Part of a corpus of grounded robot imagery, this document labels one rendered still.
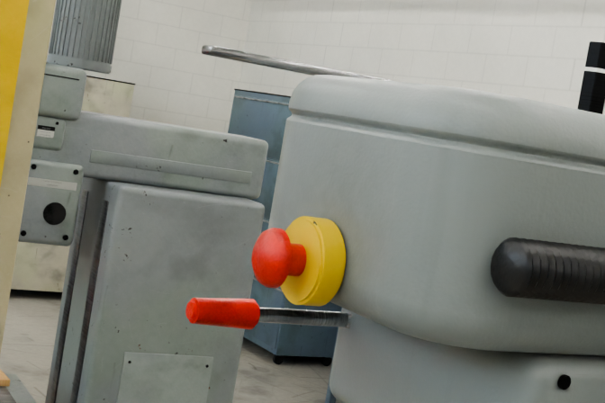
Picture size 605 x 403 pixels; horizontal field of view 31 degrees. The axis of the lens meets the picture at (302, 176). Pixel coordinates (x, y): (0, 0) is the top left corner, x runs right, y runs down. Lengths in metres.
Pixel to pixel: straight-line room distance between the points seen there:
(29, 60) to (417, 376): 1.74
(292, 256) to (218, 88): 9.96
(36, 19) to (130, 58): 7.88
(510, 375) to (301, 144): 0.22
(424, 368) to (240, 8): 10.01
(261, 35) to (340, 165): 9.77
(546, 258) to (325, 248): 0.15
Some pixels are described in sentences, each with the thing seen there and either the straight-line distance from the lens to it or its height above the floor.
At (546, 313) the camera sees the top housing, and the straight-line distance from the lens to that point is 0.70.
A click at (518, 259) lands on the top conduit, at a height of 1.80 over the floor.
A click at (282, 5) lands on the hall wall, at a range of 10.26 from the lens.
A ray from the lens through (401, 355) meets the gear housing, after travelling 0.83.
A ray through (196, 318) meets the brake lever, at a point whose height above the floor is 1.70.
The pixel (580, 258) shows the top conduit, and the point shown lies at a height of 1.80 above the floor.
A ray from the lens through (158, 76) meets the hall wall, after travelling 10.42.
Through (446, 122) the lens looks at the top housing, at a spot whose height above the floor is 1.87.
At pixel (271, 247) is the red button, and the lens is 0.72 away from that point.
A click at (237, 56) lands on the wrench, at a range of 0.83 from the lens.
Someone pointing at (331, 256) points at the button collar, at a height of 1.77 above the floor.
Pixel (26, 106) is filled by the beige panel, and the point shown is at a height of 1.78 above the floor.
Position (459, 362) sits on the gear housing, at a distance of 0.78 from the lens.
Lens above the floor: 1.85
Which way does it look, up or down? 3 degrees down
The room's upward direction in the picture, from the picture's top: 10 degrees clockwise
